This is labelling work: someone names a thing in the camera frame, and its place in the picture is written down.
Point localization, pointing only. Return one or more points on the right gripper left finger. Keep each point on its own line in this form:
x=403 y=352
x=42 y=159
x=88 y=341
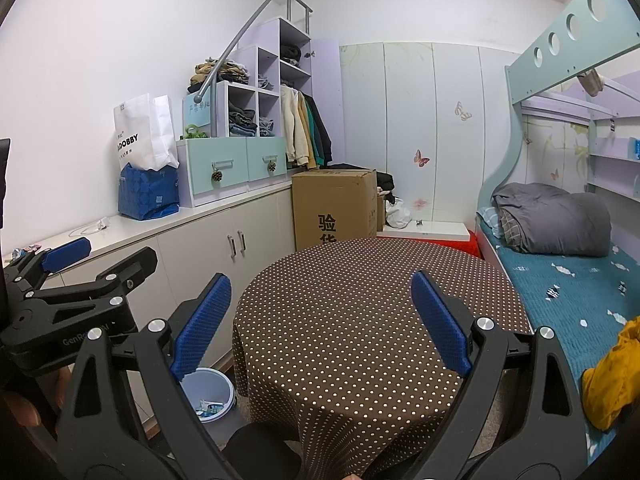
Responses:
x=100 y=432

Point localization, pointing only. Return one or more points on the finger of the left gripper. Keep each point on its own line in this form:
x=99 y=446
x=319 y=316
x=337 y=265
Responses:
x=57 y=259

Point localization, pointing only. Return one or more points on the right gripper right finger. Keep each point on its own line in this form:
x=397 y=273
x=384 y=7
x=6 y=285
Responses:
x=543 y=436

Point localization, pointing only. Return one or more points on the trash in bin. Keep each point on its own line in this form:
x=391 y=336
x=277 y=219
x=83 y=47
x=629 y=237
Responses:
x=208 y=409

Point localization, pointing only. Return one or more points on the light blue trash bin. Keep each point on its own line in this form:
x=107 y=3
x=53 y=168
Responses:
x=211 y=385

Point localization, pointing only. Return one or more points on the small blue wrapper on counter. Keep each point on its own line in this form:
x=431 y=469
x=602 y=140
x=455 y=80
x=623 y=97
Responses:
x=20 y=252

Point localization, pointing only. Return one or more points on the yellow garment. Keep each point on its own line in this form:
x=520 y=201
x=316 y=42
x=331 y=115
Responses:
x=613 y=384

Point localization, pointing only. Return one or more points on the blue plastic package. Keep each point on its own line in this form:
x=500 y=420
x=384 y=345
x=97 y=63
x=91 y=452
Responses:
x=148 y=194

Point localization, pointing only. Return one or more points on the teal bed mattress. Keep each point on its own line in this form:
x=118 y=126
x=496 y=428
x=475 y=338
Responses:
x=586 y=301

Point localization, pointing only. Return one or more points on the white paper shopping bag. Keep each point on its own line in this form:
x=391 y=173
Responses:
x=144 y=133

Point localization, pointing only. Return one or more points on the long white cabinet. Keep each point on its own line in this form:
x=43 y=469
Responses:
x=238 y=237

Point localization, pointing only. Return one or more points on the teal drawer unit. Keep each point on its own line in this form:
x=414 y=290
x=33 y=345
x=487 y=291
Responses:
x=215 y=168

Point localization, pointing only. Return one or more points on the red white storage box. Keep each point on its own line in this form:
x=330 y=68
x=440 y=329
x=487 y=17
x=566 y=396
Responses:
x=449 y=234

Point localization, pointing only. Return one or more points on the grey folded blanket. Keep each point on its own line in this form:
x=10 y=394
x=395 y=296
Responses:
x=542 y=219

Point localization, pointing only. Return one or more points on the brown polka dot tablecloth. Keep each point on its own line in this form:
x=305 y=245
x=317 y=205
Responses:
x=329 y=349

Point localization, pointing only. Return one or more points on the purple cube shelf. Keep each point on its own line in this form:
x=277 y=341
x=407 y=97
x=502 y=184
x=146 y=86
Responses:
x=276 y=52

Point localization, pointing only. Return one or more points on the white plastic bag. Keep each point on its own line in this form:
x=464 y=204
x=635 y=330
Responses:
x=397 y=215

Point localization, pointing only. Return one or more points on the hanging clothes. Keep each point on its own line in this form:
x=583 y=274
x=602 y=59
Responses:
x=307 y=142

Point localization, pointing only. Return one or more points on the large cardboard box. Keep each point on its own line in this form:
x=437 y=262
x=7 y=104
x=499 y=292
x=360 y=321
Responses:
x=333 y=205

